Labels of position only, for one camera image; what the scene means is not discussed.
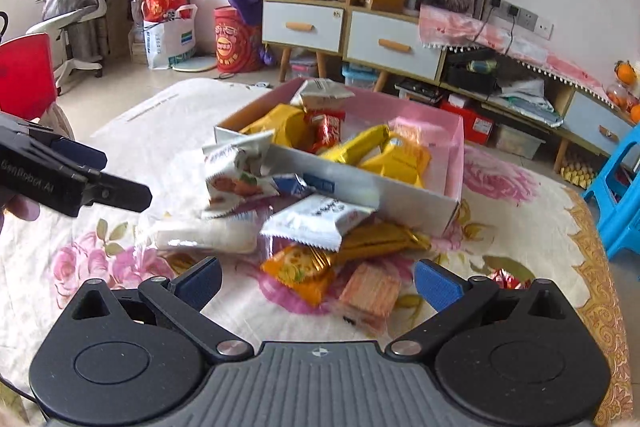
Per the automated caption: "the red cylindrical gift box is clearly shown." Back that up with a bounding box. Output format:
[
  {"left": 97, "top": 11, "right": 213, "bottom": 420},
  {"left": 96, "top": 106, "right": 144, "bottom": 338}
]
[{"left": 214, "top": 6, "right": 263, "bottom": 74}]

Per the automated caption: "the blue and white snack packet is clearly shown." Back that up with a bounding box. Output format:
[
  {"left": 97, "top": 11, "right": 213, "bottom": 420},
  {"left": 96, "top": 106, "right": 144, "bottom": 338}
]
[{"left": 272, "top": 172, "right": 333, "bottom": 198}]

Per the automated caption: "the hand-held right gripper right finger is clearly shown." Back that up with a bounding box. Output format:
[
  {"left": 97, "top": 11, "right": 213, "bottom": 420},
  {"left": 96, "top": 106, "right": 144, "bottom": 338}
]
[{"left": 385, "top": 258, "right": 576, "bottom": 358}]

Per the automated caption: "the floral printed blanket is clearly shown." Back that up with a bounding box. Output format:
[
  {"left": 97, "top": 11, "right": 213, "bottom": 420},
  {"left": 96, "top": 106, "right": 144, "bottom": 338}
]
[{"left": 0, "top": 77, "right": 633, "bottom": 427}]

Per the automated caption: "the bright yellow bar packet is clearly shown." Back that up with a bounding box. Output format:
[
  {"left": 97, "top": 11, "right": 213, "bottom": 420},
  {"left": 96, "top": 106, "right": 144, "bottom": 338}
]
[{"left": 320, "top": 125, "right": 391, "bottom": 165}]

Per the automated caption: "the clear rice cracker packet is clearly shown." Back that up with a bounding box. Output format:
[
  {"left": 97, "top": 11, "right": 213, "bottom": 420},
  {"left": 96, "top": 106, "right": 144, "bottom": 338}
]
[{"left": 137, "top": 214, "right": 258, "bottom": 255}]

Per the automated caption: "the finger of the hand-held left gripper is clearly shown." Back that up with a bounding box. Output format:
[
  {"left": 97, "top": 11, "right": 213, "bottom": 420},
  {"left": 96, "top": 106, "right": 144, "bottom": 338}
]
[
  {"left": 82, "top": 172, "right": 153, "bottom": 212},
  {"left": 50, "top": 137, "right": 108, "bottom": 172}
]

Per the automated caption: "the red cardboard box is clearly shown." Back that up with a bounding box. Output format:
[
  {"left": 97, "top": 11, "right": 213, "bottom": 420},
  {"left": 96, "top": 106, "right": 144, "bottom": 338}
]
[{"left": 440, "top": 99, "right": 493, "bottom": 145}]

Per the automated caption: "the pile of loose papers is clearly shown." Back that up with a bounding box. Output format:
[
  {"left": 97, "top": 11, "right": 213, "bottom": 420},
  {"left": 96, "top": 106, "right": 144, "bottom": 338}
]
[{"left": 487, "top": 79, "right": 563, "bottom": 128}]

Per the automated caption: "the red chair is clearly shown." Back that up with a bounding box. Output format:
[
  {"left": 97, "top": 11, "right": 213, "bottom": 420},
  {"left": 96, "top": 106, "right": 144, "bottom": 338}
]
[{"left": 0, "top": 33, "right": 58, "bottom": 115}]

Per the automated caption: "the wall power outlet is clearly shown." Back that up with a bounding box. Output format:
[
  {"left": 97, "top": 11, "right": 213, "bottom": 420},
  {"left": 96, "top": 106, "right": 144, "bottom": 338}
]
[{"left": 487, "top": 0, "right": 555, "bottom": 40}]

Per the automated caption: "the white snack packet grey print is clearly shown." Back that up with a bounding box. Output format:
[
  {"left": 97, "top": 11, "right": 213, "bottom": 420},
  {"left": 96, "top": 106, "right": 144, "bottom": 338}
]
[{"left": 260, "top": 194, "right": 376, "bottom": 253}]

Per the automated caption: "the small red snack packet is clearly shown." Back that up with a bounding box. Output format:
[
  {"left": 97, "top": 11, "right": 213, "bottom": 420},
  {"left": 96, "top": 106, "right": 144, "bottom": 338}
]
[{"left": 305, "top": 109, "right": 346, "bottom": 154}]

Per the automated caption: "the yellow biscuit packet blue print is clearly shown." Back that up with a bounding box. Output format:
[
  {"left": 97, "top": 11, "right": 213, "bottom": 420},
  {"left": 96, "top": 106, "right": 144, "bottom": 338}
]
[{"left": 360, "top": 137, "right": 432, "bottom": 188}]

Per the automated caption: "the person's left hand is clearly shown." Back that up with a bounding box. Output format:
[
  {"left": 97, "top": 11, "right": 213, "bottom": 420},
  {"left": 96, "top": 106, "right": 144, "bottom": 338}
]
[{"left": 0, "top": 194, "right": 41, "bottom": 228}]

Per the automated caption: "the wooden drawer cabinet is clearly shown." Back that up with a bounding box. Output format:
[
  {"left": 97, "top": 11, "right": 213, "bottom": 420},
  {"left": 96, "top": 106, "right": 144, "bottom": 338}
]
[{"left": 342, "top": 4, "right": 448, "bottom": 92}]

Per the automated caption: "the black box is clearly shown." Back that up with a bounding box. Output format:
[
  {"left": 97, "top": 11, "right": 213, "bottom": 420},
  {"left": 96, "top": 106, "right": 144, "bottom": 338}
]
[{"left": 446, "top": 52, "right": 498, "bottom": 95}]

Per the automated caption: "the orange snack packet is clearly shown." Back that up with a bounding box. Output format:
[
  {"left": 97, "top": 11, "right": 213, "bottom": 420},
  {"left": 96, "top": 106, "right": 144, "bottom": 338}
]
[{"left": 261, "top": 244, "right": 336, "bottom": 308}]

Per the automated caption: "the small clear storage bin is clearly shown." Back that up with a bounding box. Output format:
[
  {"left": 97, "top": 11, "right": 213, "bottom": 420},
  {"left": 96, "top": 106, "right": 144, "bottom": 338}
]
[{"left": 290, "top": 49, "right": 321, "bottom": 80}]

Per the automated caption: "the white office chair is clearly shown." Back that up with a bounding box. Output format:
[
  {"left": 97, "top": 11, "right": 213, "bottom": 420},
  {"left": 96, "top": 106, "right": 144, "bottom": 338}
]
[{"left": 25, "top": 0, "right": 113, "bottom": 95}]

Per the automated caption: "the red triangular snack packet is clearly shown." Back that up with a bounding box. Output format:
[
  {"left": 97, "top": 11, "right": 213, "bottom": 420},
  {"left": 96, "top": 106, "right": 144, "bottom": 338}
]
[{"left": 490, "top": 269, "right": 532, "bottom": 291}]

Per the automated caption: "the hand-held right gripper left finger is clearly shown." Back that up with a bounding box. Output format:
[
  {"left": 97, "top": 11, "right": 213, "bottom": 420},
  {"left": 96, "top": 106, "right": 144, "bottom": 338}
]
[{"left": 65, "top": 257, "right": 253, "bottom": 358}]

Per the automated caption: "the glass jar of oranges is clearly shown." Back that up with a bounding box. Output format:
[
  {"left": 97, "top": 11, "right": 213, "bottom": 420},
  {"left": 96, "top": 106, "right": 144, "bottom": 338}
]
[{"left": 607, "top": 82, "right": 631, "bottom": 108}]

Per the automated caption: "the tan golden bar packet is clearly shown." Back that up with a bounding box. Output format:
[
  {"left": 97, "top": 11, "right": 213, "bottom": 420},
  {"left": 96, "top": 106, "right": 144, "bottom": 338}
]
[{"left": 335, "top": 222, "right": 432, "bottom": 265}]

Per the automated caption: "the red plastic bag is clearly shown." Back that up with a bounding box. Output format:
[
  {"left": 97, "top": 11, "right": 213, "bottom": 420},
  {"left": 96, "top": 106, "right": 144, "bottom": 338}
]
[{"left": 142, "top": 0, "right": 188, "bottom": 22}]

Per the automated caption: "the white paper bag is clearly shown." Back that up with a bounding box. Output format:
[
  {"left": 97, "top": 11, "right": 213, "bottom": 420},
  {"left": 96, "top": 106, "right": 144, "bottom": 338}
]
[{"left": 143, "top": 4, "right": 198, "bottom": 70}]

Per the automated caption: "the low wooden tv stand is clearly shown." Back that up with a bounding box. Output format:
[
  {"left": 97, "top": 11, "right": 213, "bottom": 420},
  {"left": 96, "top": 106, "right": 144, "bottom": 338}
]
[{"left": 440, "top": 52, "right": 636, "bottom": 175}]

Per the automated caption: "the grey electronic device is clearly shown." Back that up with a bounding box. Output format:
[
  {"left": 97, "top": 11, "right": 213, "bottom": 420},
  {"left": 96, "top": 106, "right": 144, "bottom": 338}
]
[{"left": 395, "top": 79, "right": 443, "bottom": 102}]

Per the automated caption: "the pink cardboard box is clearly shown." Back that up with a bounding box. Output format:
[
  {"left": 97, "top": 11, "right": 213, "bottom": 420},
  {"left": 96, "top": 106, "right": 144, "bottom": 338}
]
[{"left": 215, "top": 77, "right": 466, "bottom": 238}]

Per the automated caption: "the white round disc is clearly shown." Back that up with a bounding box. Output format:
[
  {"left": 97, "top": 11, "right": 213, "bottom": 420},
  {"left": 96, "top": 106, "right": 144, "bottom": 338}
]
[{"left": 170, "top": 56, "right": 218, "bottom": 74}]

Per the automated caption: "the orange with leaves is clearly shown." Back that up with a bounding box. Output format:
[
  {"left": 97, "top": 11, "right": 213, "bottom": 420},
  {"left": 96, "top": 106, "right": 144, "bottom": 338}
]
[{"left": 614, "top": 61, "right": 638, "bottom": 85}]

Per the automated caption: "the white striped snack packet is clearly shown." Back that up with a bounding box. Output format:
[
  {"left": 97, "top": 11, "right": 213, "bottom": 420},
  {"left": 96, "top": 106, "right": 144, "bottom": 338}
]
[{"left": 290, "top": 79, "right": 356, "bottom": 111}]

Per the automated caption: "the blue lid storage bin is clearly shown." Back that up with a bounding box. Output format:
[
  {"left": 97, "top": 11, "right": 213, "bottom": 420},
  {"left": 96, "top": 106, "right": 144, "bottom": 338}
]
[{"left": 342, "top": 63, "right": 381, "bottom": 90}]

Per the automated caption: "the yellow egg tray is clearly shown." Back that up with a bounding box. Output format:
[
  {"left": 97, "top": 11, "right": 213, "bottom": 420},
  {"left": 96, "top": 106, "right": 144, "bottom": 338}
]
[{"left": 560, "top": 152, "right": 601, "bottom": 190}]

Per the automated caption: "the clear wafer packet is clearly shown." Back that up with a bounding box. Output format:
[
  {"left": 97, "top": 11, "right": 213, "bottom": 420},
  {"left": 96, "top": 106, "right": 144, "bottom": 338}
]
[{"left": 335, "top": 262, "right": 402, "bottom": 333}]

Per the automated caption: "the blue plastic stool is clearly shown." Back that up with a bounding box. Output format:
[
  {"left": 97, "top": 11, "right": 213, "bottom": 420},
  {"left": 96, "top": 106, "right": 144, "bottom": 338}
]
[{"left": 582, "top": 137, "right": 640, "bottom": 283}]

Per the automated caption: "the pink floral cloth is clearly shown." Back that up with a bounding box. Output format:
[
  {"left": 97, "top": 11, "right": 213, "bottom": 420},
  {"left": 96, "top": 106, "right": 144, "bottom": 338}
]
[{"left": 419, "top": 4, "right": 613, "bottom": 108}]

